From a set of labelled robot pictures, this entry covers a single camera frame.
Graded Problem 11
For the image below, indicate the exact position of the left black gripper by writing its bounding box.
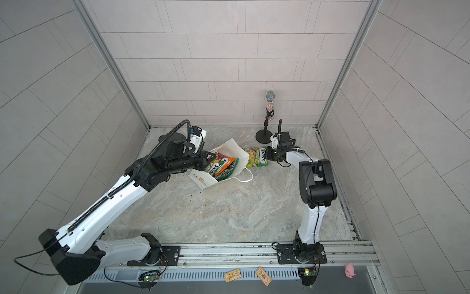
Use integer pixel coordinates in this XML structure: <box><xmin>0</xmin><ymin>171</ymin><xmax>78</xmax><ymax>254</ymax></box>
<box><xmin>166</xmin><ymin>147</ymin><xmax>219</xmax><ymax>174</ymax></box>

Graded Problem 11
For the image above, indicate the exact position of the yellow green candy bag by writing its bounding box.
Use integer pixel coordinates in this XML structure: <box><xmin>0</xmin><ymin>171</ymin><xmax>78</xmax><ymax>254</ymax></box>
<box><xmin>245</xmin><ymin>147</ymin><xmax>268</xmax><ymax>168</ymax></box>

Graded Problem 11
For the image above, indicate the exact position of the orange pink candy bag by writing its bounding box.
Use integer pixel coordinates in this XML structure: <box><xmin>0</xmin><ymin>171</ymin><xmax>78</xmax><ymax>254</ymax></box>
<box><xmin>208</xmin><ymin>153</ymin><xmax>235</xmax><ymax>178</ymax></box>

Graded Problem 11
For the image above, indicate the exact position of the white paper bag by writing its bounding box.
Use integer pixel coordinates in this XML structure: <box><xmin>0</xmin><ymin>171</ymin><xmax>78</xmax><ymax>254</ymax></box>
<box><xmin>188</xmin><ymin>138</ymin><xmax>253</xmax><ymax>190</ymax></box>

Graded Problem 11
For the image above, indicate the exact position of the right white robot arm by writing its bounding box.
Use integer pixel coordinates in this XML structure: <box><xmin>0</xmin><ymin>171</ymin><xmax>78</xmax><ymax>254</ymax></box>
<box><xmin>266</xmin><ymin>120</ymin><xmax>337</xmax><ymax>265</ymax></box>

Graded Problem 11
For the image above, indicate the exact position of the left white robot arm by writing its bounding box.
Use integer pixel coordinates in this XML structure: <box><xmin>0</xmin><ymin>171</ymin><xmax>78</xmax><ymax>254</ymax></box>
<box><xmin>39</xmin><ymin>120</ymin><xmax>215</xmax><ymax>285</ymax></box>

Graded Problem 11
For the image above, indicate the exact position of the green snack bag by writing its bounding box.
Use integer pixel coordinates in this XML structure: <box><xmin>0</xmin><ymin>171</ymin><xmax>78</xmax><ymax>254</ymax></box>
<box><xmin>215</xmin><ymin>158</ymin><xmax>239</xmax><ymax>181</ymax></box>

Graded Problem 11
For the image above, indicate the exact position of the black microphone stand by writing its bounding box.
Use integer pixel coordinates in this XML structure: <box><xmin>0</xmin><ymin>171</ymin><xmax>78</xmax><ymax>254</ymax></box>
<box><xmin>255</xmin><ymin>91</ymin><xmax>275</xmax><ymax>144</ymax></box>

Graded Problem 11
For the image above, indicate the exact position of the right circuit board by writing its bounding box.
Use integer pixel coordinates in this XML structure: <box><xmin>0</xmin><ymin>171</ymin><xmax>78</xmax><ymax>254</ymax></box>
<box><xmin>297</xmin><ymin>267</ymin><xmax>318</xmax><ymax>287</ymax></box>

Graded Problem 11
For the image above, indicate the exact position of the circuit board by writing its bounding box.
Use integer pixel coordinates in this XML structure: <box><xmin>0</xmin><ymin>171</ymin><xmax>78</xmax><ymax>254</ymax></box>
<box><xmin>297</xmin><ymin>267</ymin><xmax>318</xmax><ymax>287</ymax></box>
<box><xmin>138</xmin><ymin>270</ymin><xmax>161</xmax><ymax>291</ymax></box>

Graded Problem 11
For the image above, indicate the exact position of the left circuit board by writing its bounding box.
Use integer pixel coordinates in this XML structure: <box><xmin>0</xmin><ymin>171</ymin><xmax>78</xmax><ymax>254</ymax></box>
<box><xmin>138</xmin><ymin>270</ymin><xmax>161</xmax><ymax>291</ymax></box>

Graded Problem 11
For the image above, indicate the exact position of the pink pig toy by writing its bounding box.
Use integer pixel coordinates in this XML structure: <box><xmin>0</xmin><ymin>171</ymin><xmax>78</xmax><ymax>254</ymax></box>
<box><xmin>345</xmin><ymin>263</ymin><xmax>356</xmax><ymax>279</ymax></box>

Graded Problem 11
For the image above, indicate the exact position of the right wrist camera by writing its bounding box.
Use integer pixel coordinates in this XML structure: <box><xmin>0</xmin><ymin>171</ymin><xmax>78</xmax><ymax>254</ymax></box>
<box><xmin>270</xmin><ymin>135</ymin><xmax>279</xmax><ymax>149</ymax></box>

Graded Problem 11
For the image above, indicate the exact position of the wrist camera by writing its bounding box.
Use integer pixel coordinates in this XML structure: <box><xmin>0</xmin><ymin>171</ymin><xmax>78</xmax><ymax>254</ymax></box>
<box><xmin>270</xmin><ymin>135</ymin><xmax>279</xmax><ymax>149</ymax></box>
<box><xmin>190</xmin><ymin>126</ymin><xmax>207</xmax><ymax>156</ymax></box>

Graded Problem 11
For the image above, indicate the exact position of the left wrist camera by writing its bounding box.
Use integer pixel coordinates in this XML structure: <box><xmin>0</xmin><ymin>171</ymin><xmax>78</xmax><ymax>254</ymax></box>
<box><xmin>190</xmin><ymin>126</ymin><xmax>207</xmax><ymax>156</ymax></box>

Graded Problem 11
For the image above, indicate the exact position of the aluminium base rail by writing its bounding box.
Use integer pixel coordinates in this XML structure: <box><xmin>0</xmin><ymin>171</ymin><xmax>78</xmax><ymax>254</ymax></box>
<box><xmin>82</xmin><ymin>241</ymin><xmax>381</xmax><ymax>287</ymax></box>

